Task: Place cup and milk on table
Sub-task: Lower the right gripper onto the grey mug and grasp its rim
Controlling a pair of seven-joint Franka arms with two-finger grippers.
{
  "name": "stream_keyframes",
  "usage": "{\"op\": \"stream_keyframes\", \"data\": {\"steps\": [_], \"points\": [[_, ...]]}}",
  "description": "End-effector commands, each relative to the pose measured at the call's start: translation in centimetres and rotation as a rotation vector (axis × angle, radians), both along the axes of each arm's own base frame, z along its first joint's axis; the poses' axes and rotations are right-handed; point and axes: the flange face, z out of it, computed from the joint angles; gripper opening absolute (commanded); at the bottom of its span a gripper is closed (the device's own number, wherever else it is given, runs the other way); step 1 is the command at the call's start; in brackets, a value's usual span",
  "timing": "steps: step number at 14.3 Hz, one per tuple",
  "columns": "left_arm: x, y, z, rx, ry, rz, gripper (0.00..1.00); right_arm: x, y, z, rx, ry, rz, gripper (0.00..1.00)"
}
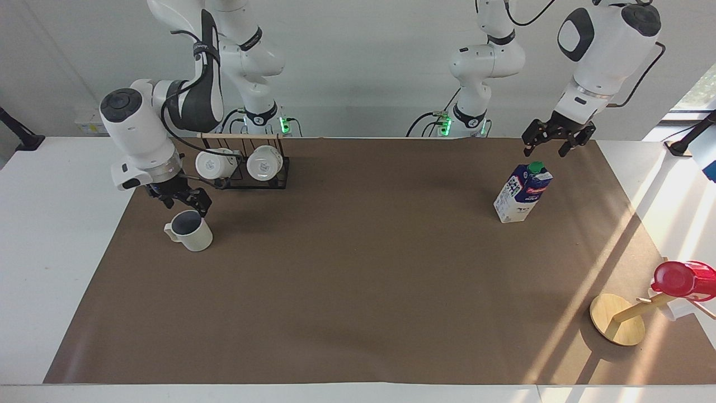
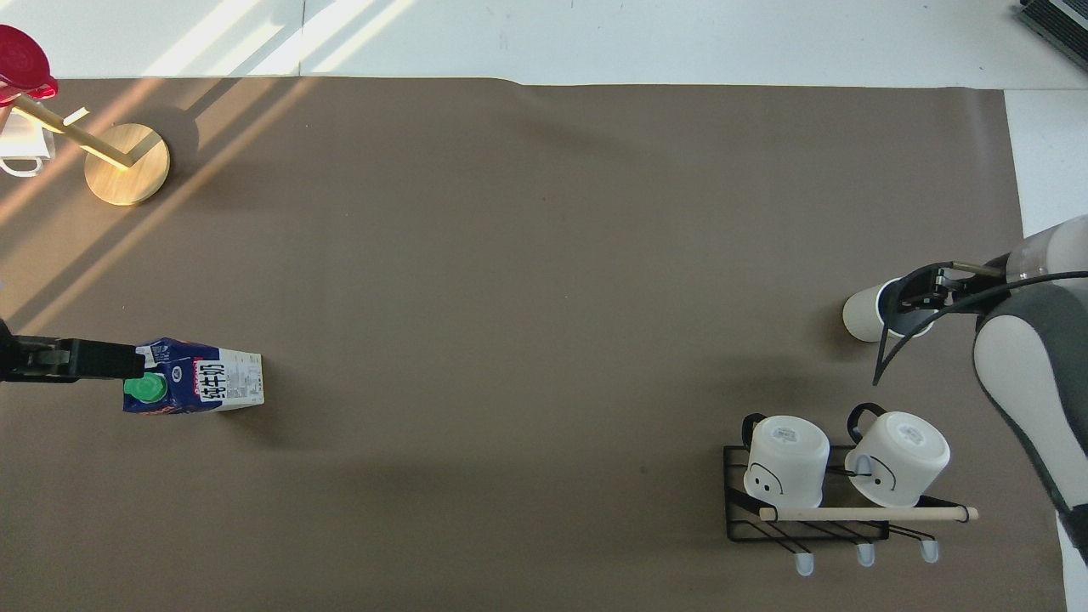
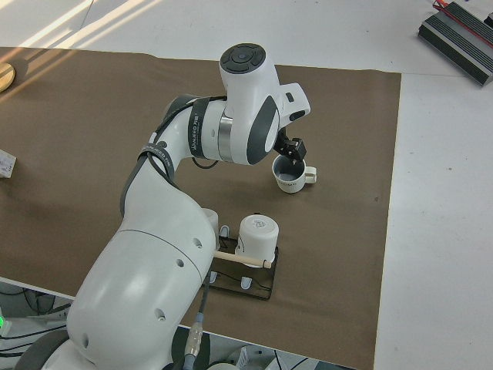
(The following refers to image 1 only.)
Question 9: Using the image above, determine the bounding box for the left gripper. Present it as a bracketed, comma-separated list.
[522, 110, 597, 158]

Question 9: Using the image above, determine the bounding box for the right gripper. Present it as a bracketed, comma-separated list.
[147, 175, 214, 218]

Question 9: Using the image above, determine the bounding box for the cream cup with dark inside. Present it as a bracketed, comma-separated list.
[163, 210, 214, 252]

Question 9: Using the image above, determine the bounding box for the blue and white milk carton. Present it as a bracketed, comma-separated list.
[493, 161, 554, 224]

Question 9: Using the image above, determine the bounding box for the red cup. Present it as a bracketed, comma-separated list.
[651, 260, 716, 303]

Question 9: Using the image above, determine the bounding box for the white mug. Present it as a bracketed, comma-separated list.
[246, 144, 284, 182]
[195, 148, 240, 181]

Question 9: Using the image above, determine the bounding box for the black stand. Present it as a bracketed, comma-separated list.
[664, 110, 716, 157]
[0, 106, 46, 152]

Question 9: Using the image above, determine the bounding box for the blue object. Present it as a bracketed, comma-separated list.
[693, 132, 716, 184]

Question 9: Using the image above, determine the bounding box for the wooden mug tree stand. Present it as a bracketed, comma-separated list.
[589, 293, 716, 346]

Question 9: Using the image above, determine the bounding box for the black cable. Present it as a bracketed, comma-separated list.
[406, 87, 463, 138]
[220, 107, 248, 135]
[502, 0, 558, 27]
[161, 81, 250, 185]
[606, 41, 667, 109]

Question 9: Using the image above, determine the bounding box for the black wire mug rack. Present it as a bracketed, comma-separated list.
[196, 132, 291, 190]

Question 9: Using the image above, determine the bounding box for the white wall socket box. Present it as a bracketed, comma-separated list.
[74, 114, 108, 135]

